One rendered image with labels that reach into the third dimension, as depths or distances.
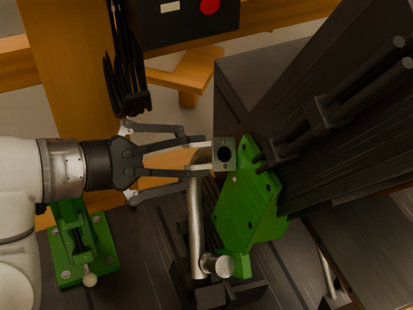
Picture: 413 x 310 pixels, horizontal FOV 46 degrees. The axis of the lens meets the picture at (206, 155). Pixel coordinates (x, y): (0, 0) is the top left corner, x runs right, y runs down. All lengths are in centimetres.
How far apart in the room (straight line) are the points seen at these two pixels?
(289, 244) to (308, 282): 9
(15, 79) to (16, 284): 47
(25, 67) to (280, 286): 67
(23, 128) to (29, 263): 207
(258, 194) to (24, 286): 35
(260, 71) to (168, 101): 182
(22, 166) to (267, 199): 34
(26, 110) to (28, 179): 218
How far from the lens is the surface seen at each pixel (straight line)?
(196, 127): 257
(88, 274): 100
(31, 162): 67
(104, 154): 70
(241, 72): 93
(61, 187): 68
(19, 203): 68
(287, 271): 106
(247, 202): 77
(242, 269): 82
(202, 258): 89
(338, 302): 92
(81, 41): 89
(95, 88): 95
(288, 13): 114
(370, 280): 82
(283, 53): 99
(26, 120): 278
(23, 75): 102
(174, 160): 125
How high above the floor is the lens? 182
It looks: 48 degrees down
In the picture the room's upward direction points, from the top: straight up
